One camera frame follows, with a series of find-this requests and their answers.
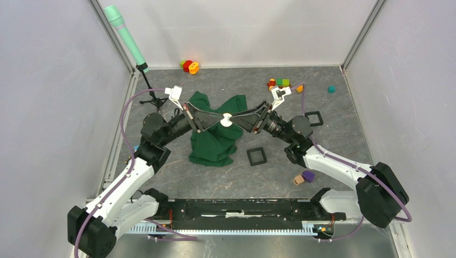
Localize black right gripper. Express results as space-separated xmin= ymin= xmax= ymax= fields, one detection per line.
xmin=230 ymin=100 xmax=294 ymax=145

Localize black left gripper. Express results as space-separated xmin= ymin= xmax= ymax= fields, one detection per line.
xmin=160 ymin=101 xmax=224 ymax=146

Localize green fabric garment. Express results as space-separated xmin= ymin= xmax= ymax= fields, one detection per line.
xmin=189 ymin=91 xmax=247 ymax=167

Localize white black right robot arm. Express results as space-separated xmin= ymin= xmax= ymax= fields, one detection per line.
xmin=221 ymin=102 xmax=412 ymax=228

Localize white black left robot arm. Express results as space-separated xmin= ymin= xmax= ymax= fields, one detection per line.
xmin=67 ymin=103 xmax=225 ymax=257

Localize colourful toy brick car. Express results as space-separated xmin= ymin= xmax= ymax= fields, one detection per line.
xmin=267 ymin=78 xmax=291 ymax=91

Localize red orange green toy blocks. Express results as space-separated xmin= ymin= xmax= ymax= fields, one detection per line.
xmin=180 ymin=60 xmax=200 ymax=75

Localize tan wooden block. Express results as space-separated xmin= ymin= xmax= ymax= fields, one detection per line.
xmin=293 ymin=175 xmax=305 ymax=185

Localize purple toy block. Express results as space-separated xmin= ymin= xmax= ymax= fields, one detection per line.
xmin=301 ymin=170 xmax=315 ymax=183

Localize black tripod microphone stand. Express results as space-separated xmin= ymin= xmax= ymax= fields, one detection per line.
xmin=136 ymin=62 xmax=168 ymax=111

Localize teal small cube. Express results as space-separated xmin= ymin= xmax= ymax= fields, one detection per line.
xmin=327 ymin=86 xmax=336 ymax=94

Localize mint green microphone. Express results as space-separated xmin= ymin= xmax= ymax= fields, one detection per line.
xmin=103 ymin=5 xmax=148 ymax=73

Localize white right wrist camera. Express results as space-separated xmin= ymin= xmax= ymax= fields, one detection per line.
xmin=270 ymin=86 xmax=292 ymax=111

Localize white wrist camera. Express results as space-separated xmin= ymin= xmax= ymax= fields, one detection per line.
xmin=270 ymin=86 xmax=292 ymax=111
xmin=165 ymin=85 xmax=183 ymax=110

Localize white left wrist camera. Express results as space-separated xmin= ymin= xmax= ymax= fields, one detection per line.
xmin=165 ymin=85 xmax=183 ymax=110

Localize black square frame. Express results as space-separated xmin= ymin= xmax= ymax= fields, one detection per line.
xmin=304 ymin=111 xmax=324 ymax=127

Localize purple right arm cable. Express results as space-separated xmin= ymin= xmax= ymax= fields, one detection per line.
xmin=290 ymin=83 xmax=413 ymax=243

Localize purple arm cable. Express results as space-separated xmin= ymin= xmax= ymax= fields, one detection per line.
xmin=290 ymin=83 xmax=413 ymax=243
xmin=74 ymin=88 xmax=200 ymax=258

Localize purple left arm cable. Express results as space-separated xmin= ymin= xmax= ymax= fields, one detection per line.
xmin=74 ymin=88 xmax=200 ymax=258

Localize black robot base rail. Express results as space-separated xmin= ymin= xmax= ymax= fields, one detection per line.
xmin=144 ymin=188 xmax=346 ymax=230

